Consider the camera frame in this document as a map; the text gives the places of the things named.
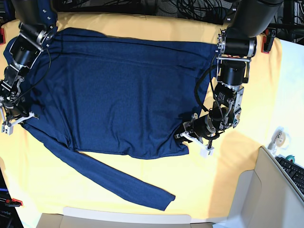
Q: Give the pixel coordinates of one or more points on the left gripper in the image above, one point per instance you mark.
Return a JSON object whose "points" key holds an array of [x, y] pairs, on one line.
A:
{"points": [[200, 128]]}

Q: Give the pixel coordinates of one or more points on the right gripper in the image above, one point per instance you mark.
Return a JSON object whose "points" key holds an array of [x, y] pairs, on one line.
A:
{"points": [[17, 113]]}

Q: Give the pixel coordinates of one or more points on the dark blue long-sleeve shirt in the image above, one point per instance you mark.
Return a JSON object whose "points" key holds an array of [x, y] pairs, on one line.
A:
{"points": [[94, 93]]}

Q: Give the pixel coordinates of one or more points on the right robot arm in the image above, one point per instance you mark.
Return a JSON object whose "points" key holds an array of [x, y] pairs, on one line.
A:
{"points": [[37, 27]]}

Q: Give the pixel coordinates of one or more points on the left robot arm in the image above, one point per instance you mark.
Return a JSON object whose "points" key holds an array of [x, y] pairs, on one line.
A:
{"points": [[237, 45]]}

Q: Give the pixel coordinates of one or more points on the yellow table cloth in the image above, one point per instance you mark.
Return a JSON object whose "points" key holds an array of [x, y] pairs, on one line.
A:
{"points": [[204, 187]]}

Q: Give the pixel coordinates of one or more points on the red clamp top left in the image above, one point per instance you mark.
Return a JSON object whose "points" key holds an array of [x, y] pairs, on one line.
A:
{"points": [[2, 36]]}

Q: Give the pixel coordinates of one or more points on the red clamp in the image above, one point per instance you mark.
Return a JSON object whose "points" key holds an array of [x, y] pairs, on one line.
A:
{"points": [[13, 203], [2, 36], [268, 39]]}

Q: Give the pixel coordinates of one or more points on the red clamp bottom left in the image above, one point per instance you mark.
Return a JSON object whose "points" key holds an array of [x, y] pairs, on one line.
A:
{"points": [[13, 203]]}

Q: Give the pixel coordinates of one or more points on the clear tape dispenser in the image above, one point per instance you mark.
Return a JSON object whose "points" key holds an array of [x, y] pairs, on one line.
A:
{"points": [[280, 139]]}

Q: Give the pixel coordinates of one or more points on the beige cardboard box right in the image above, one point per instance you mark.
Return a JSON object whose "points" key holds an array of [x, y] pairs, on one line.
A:
{"points": [[266, 197]]}

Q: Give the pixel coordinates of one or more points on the beige cardboard box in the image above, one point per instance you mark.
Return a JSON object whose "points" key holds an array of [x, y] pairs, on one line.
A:
{"points": [[84, 218], [266, 197]]}

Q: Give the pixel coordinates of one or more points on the teal tape roll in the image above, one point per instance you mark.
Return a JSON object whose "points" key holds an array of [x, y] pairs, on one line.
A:
{"points": [[290, 158]]}

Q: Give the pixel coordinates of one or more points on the beige cardboard box bottom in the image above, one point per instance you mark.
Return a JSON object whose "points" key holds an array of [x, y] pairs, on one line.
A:
{"points": [[84, 218]]}

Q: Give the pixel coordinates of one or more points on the black keyboard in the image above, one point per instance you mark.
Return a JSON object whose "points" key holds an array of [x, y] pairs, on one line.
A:
{"points": [[295, 172]]}

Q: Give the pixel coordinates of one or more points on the red clamp top right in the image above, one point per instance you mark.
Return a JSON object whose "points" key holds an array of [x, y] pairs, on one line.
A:
{"points": [[268, 39]]}

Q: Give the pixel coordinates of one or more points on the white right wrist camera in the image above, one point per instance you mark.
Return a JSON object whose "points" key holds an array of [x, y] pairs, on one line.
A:
{"points": [[7, 128]]}

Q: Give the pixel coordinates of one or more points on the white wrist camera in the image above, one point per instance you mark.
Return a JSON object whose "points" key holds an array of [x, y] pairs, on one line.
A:
{"points": [[205, 152], [7, 128]]}

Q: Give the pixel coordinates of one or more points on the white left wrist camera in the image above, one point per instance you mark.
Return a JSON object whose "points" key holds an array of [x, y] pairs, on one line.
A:
{"points": [[205, 152]]}

